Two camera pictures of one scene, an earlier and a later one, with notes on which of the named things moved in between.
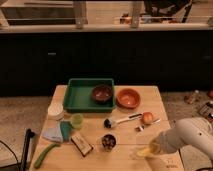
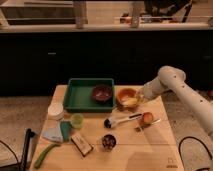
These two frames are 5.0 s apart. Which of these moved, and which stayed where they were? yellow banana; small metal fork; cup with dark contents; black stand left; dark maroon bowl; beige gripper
Moved: yellow banana; beige gripper
Stayed: dark maroon bowl; small metal fork; cup with dark contents; black stand left
